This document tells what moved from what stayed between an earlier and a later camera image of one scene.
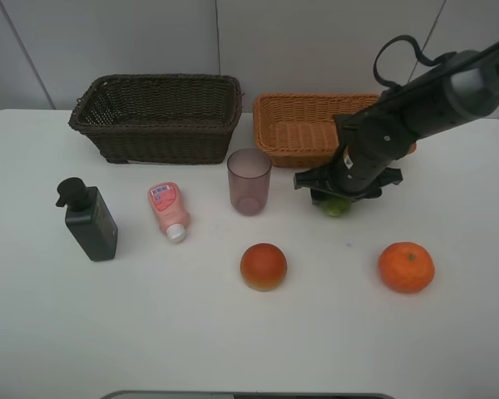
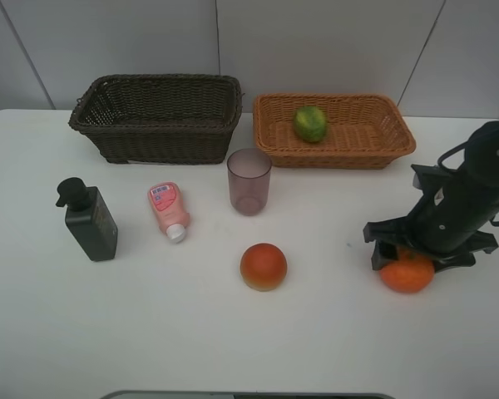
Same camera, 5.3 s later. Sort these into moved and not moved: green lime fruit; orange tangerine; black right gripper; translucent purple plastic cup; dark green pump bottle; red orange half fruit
Moved: black right gripper; green lime fruit
Not moved: orange tangerine; dark green pump bottle; red orange half fruit; translucent purple plastic cup
